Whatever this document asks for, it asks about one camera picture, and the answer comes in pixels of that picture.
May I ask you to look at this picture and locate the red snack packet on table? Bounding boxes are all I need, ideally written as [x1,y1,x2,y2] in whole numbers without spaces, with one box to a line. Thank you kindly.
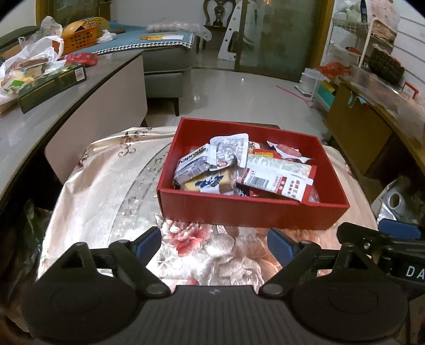
[61,53,98,67]

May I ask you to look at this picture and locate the white perforated board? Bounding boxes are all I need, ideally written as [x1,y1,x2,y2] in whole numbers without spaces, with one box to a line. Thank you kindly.
[218,1,266,66]

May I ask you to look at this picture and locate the blue white bread packet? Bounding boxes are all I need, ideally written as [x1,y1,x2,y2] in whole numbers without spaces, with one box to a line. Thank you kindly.
[180,167,234,195]

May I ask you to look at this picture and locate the grey sofa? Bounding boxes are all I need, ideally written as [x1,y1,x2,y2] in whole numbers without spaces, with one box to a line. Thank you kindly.
[0,23,202,117]

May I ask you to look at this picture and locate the white plastic bag of items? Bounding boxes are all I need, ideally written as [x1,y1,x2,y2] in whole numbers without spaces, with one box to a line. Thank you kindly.
[1,36,64,106]

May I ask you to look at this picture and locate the brown wooden cabinet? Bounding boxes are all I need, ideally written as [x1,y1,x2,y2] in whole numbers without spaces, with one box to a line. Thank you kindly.
[326,77,424,202]

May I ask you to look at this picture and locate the orange plastic basket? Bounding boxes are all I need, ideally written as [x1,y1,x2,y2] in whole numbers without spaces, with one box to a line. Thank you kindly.
[61,16,109,55]

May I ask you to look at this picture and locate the silver tape roll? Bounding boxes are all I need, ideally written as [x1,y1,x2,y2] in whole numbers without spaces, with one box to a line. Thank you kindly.
[383,191,409,218]

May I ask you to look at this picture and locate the dark wooden chair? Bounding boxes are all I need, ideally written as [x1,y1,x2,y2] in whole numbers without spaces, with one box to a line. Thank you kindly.
[202,0,236,28]

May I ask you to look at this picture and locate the white shelf rack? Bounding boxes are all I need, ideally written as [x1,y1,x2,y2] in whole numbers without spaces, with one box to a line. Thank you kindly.
[295,1,400,98]

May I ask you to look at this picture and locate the small white sauce packet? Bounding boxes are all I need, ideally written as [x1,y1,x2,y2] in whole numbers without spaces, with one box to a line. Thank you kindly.
[210,133,249,171]

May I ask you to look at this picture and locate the grey coffee table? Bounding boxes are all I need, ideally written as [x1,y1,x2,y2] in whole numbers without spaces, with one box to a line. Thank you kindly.
[1,50,147,197]

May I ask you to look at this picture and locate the red cardboard tray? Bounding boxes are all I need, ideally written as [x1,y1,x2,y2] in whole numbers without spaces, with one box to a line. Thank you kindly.
[157,119,349,230]

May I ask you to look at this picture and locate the grey Kaworu snack packet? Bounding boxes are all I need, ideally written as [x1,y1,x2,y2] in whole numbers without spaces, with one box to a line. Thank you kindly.
[174,144,217,186]

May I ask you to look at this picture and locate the dark green box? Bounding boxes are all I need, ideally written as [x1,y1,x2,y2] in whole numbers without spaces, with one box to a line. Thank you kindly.
[17,63,86,114]

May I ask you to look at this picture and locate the pink stick on floor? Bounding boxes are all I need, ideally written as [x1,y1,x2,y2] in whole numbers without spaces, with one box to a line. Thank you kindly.
[276,85,315,109]

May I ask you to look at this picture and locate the blue patterned sofa cover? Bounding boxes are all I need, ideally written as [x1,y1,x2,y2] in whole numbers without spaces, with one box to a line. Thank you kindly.
[76,21,195,55]

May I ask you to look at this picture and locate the red yellow Trolli gummy bag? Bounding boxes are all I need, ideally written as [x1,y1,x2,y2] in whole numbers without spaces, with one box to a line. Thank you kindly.
[248,142,276,158]

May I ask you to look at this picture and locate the red white barcode snack packet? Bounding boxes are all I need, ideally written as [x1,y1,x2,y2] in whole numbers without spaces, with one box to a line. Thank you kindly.
[236,154,316,202]

